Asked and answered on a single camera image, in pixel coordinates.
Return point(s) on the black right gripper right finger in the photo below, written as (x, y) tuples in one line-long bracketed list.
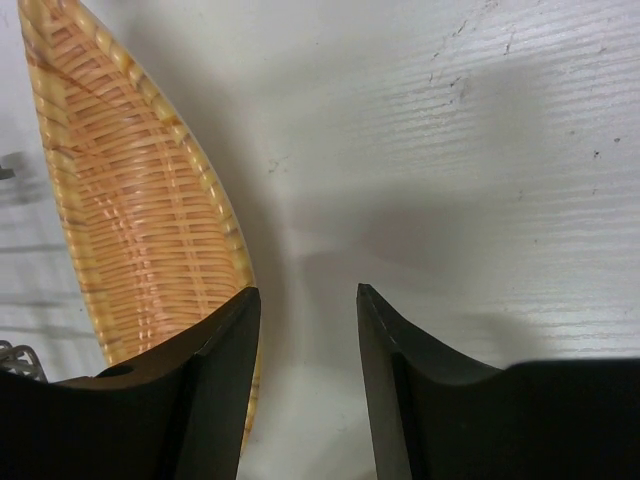
[(435, 413)]

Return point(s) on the grey wire dish rack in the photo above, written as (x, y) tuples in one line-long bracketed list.
[(20, 360)]

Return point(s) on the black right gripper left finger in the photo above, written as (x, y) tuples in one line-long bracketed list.
[(176, 411)]

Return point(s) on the fish-shaped woven plate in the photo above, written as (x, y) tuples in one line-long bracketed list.
[(154, 242)]

